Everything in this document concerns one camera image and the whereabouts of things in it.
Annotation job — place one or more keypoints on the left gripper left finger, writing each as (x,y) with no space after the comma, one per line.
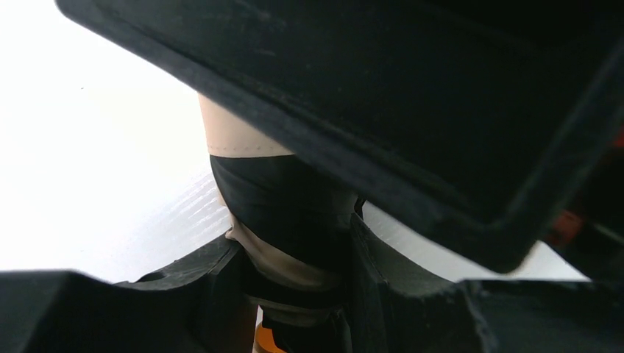
(194,304)

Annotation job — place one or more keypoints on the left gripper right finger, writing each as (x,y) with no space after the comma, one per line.
(398,306)

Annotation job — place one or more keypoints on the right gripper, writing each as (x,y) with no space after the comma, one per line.
(483,125)

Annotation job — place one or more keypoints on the beige folding umbrella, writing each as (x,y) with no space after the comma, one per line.
(294,223)

